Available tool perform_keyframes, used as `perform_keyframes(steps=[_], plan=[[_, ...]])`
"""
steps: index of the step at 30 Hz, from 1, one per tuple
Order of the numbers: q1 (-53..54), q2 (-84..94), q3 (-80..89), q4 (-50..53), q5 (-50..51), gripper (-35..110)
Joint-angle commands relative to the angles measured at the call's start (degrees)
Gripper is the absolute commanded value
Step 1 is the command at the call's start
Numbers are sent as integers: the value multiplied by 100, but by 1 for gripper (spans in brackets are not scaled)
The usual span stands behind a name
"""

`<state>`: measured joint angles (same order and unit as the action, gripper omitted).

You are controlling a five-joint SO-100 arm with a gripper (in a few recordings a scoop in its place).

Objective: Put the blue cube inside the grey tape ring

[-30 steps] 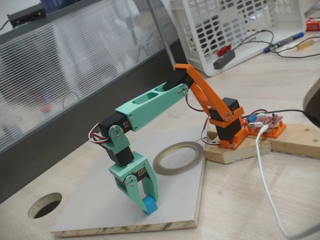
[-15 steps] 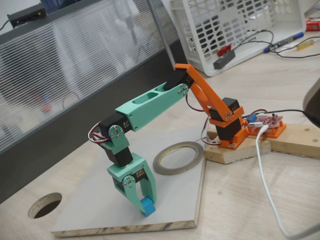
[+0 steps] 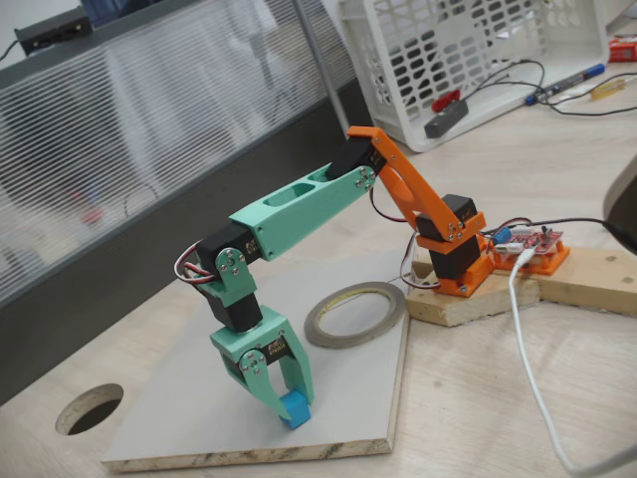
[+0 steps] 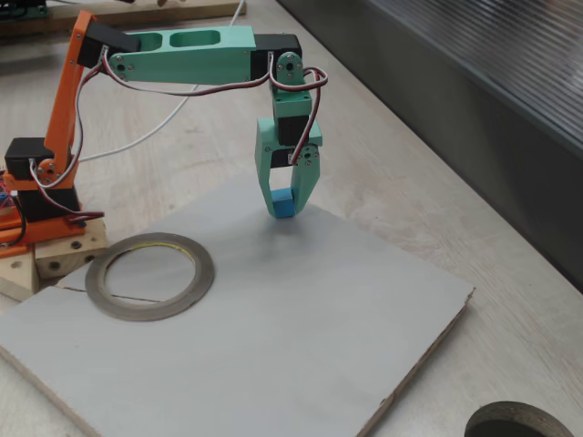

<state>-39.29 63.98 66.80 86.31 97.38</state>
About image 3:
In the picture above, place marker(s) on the small red box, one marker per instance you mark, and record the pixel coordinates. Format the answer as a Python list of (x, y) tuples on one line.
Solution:
[(624, 51)]

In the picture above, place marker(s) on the black device on partition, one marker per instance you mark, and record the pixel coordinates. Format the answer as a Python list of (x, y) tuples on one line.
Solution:
[(55, 30)]

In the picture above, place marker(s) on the blue marker pen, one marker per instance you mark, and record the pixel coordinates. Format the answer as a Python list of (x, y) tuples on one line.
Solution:
[(567, 82)]

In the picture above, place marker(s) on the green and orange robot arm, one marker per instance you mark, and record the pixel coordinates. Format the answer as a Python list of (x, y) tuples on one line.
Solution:
[(298, 209)]

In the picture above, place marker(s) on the red controller circuit board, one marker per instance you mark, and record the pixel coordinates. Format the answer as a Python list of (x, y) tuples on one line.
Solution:
[(535, 241)]

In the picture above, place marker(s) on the green gripper with servo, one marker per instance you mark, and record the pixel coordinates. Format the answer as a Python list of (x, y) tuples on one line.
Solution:
[(266, 345)]

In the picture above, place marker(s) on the white plastic lattice basket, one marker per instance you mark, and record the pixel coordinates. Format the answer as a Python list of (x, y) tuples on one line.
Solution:
[(577, 35)]

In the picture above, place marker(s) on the ribbed glass desk partition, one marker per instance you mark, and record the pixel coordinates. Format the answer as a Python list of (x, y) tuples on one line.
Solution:
[(149, 124)]

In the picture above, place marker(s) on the black rectangular adapter box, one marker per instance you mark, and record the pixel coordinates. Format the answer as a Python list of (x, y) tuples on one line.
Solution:
[(448, 119)]

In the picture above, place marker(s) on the blurred dark grey object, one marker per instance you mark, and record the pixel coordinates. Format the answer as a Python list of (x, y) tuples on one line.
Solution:
[(627, 209)]

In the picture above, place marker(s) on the small red clip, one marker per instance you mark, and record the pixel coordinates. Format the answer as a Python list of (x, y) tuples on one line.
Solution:
[(445, 101)]

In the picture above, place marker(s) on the orange circuit board mount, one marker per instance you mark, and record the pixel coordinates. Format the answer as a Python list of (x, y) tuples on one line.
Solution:
[(552, 264)]

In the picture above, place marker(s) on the wooden base block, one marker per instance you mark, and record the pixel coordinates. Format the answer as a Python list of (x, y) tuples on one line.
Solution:
[(473, 306)]

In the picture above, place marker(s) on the white particleboard panel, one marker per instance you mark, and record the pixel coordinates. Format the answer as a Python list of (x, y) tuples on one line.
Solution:
[(348, 398)]

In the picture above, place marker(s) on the blue cube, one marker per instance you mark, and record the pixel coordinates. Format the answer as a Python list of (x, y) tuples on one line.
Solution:
[(297, 413)]

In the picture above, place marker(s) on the long wooden plank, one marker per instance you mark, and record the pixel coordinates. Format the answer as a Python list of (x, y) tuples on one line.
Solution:
[(592, 284)]

